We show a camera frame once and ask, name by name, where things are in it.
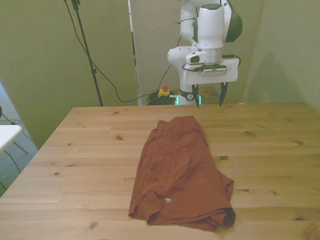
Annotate white side table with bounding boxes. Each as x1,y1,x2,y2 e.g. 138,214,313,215
0,124,23,154

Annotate yellow emergency stop button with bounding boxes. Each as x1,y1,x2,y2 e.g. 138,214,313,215
157,84,176,99

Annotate rust red shorts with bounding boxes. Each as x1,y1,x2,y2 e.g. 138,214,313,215
127,115,237,233

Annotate white vertical trim strip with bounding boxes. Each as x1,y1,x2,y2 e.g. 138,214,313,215
127,0,141,106

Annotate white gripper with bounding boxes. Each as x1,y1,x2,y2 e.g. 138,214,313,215
181,56,239,109

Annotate coiled dark cables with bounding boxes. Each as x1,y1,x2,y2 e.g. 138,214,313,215
145,91,180,106

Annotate black tripod cable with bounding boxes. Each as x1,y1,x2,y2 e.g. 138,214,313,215
63,0,161,104

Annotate black tripod stand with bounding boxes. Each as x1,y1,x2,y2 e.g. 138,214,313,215
63,0,104,108

